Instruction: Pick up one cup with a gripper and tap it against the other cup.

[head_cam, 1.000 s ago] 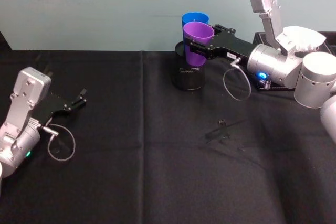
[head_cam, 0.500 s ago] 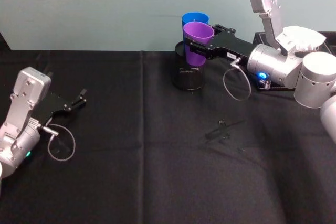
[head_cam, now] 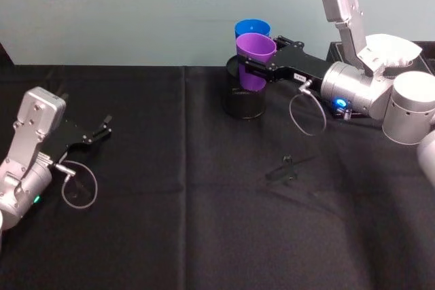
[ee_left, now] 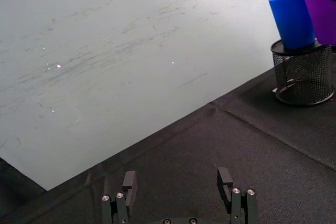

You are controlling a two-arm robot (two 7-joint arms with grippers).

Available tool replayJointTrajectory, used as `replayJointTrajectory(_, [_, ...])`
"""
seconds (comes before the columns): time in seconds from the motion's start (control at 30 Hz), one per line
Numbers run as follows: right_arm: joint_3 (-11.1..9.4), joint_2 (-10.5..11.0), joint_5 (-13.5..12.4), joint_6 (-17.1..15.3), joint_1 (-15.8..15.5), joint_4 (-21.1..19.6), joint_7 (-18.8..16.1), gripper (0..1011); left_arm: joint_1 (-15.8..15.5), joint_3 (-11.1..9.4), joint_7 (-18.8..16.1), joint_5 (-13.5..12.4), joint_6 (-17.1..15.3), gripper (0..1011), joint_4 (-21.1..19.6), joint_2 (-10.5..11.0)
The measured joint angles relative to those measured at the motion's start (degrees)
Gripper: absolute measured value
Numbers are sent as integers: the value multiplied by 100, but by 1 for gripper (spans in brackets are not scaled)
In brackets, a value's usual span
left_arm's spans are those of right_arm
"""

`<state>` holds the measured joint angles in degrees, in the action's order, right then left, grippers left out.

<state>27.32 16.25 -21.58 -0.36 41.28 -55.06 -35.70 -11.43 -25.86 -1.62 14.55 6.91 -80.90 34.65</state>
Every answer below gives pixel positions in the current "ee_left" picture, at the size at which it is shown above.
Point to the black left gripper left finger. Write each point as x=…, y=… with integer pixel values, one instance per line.
x=130, y=187

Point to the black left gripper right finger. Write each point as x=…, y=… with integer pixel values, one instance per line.
x=237, y=203

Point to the black table cloth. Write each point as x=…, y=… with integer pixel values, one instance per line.
x=210, y=161

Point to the black mesh pen holder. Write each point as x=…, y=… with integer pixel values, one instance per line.
x=302, y=77

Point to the blue plastic cup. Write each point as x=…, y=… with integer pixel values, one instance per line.
x=292, y=19

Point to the purple plastic cup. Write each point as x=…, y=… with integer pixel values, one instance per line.
x=321, y=9

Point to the pale wall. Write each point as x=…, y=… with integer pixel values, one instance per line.
x=105, y=51

